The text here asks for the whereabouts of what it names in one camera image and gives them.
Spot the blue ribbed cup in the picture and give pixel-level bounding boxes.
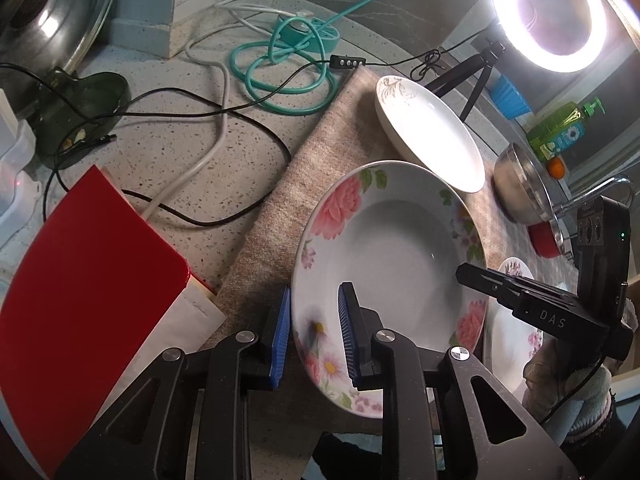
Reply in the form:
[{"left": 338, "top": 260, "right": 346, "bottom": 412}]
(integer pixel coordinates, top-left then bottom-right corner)
[{"left": 487, "top": 74, "right": 533, "bottom": 120}]

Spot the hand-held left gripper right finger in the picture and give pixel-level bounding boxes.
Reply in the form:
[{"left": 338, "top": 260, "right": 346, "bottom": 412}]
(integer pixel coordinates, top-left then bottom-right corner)
[{"left": 337, "top": 281, "right": 583, "bottom": 480}]

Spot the large pink floral plate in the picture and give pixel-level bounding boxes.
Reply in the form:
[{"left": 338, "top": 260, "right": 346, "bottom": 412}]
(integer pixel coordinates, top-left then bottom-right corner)
[{"left": 291, "top": 160, "right": 488, "bottom": 418}]

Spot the teal cable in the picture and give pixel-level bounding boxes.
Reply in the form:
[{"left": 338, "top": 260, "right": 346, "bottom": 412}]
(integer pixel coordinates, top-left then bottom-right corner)
[{"left": 230, "top": 0, "right": 401, "bottom": 116}]

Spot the person's right hand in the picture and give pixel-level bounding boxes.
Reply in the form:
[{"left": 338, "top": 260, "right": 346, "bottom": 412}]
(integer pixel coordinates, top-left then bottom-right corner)
[{"left": 522, "top": 335, "right": 615, "bottom": 443}]

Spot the small purple floral plate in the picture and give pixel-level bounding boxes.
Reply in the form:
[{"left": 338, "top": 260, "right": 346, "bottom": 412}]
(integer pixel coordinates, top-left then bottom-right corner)
[{"left": 482, "top": 256, "right": 546, "bottom": 403}]

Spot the white paper sheet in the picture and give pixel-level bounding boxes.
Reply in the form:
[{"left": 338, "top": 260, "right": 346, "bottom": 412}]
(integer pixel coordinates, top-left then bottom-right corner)
[{"left": 70, "top": 277, "right": 227, "bottom": 441}]

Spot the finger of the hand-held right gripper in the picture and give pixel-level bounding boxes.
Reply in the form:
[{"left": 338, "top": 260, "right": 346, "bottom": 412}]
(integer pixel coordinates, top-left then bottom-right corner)
[{"left": 455, "top": 262, "right": 538, "bottom": 317}]

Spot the black cable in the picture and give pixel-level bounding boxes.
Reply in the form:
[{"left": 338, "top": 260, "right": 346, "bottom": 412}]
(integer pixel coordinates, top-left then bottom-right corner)
[{"left": 0, "top": 62, "right": 293, "bottom": 226}]

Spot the red book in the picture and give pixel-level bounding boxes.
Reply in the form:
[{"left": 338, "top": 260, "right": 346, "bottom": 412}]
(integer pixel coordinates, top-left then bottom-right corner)
[{"left": 0, "top": 165, "right": 192, "bottom": 478}]

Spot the ring light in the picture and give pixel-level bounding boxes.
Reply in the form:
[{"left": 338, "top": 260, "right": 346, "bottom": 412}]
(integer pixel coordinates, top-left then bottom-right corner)
[{"left": 491, "top": 0, "right": 608, "bottom": 73}]

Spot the black tripod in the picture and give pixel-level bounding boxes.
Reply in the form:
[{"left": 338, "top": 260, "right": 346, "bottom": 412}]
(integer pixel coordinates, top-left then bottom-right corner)
[{"left": 425, "top": 37, "right": 506, "bottom": 121}]

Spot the beige plaid cloth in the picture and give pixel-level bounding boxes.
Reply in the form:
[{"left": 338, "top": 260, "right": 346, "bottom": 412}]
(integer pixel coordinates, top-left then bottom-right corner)
[{"left": 200, "top": 67, "right": 581, "bottom": 441}]

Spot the red bowl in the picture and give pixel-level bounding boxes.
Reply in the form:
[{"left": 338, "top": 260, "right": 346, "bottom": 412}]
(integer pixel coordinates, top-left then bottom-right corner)
[{"left": 529, "top": 220, "right": 566, "bottom": 258}]

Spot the dark green dish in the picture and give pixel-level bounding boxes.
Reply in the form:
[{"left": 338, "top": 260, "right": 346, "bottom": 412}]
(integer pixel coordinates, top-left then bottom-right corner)
[{"left": 30, "top": 67, "right": 132, "bottom": 171}]

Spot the white cable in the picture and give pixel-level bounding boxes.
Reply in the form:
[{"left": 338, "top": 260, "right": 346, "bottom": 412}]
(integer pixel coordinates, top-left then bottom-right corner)
[{"left": 145, "top": 2, "right": 311, "bottom": 221}]

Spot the teal power strip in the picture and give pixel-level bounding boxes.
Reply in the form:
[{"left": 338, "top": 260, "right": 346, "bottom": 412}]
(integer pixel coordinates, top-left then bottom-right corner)
[{"left": 277, "top": 15, "right": 342, "bottom": 53}]

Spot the green dish soap bottle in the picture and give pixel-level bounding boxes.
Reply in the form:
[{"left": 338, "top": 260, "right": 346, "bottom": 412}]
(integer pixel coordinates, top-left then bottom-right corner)
[{"left": 526, "top": 96, "right": 606, "bottom": 162}]

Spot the stainless steel bowl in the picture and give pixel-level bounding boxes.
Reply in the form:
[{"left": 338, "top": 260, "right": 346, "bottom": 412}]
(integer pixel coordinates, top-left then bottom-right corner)
[{"left": 492, "top": 142, "right": 556, "bottom": 225}]

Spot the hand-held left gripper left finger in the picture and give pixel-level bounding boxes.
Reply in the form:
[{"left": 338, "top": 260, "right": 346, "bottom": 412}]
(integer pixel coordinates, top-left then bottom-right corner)
[{"left": 52, "top": 287, "right": 293, "bottom": 480}]

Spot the white plate grey leaf print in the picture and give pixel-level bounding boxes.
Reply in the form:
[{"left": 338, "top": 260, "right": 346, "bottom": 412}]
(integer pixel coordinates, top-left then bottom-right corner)
[{"left": 374, "top": 75, "right": 487, "bottom": 194}]

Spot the chrome sink faucet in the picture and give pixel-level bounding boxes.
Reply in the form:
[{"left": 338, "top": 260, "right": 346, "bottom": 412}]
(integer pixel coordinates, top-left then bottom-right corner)
[{"left": 550, "top": 174, "right": 633, "bottom": 256}]

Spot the clear plastic container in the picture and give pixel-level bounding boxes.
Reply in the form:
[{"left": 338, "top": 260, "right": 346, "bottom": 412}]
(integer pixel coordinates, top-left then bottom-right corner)
[{"left": 0, "top": 87, "right": 43, "bottom": 233}]

